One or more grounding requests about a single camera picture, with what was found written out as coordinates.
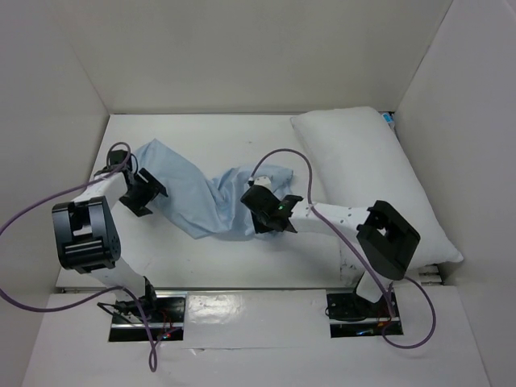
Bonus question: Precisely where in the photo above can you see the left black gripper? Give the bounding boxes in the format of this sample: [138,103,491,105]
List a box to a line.
[118,168,166,218]

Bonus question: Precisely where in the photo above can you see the light blue pillowcase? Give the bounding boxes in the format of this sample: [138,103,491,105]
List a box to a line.
[132,137,295,243]

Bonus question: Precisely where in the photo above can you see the white pillow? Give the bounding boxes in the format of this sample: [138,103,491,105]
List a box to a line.
[291,106,463,268]

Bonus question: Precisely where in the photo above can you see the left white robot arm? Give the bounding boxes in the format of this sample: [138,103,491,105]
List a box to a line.
[52,149,169,322]

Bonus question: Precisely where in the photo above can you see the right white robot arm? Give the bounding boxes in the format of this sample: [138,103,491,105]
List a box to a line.
[240,183,421,316]

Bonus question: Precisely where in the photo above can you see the blue white pillow tag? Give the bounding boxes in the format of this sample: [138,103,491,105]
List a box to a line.
[381,112,395,127]

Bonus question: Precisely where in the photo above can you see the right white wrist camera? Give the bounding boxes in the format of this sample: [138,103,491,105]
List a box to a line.
[248,176,272,190]

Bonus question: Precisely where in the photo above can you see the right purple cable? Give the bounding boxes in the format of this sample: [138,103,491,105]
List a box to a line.
[250,148,438,349]

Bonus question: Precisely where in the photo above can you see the purple cable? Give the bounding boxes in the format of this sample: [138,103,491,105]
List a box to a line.
[250,148,438,349]
[0,141,178,373]

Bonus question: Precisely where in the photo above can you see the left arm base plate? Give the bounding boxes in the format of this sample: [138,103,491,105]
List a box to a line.
[97,292,186,343]

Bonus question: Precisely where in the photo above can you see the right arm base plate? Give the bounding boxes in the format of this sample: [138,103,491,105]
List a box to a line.
[325,289,403,339]

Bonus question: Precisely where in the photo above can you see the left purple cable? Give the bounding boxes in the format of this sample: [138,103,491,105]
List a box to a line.
[0,141,178,373]

